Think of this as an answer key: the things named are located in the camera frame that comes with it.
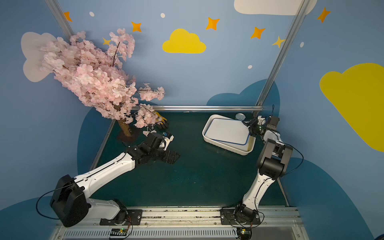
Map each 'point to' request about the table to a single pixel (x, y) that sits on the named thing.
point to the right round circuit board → (244, 233)
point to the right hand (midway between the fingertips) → (245, 122)
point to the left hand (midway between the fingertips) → (174, 151)
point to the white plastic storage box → (237, 148)
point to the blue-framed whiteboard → (231, 131)
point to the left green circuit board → (119, 232)
